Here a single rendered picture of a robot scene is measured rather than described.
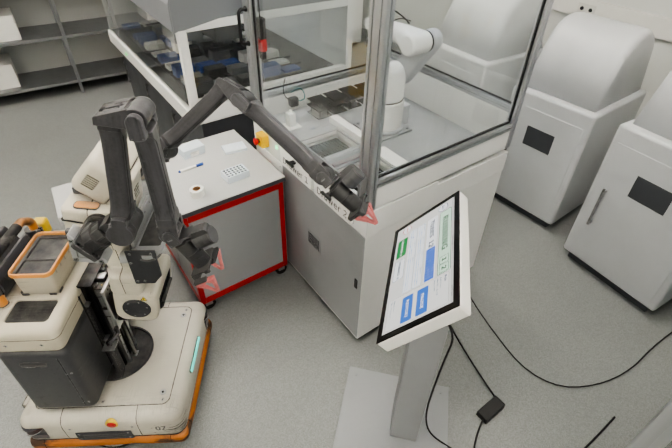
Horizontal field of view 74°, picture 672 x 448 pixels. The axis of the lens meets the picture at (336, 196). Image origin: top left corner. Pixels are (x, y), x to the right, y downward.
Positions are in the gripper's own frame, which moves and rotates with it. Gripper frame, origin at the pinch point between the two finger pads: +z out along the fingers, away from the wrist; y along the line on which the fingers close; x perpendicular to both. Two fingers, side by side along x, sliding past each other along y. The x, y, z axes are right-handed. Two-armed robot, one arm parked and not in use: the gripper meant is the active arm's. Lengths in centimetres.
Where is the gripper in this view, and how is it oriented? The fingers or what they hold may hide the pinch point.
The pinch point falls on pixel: (375, 222)
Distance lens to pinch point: 155.3
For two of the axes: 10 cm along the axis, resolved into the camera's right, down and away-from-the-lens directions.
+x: -6.5, 5.2, 5.6
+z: 7.3, 6.3, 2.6
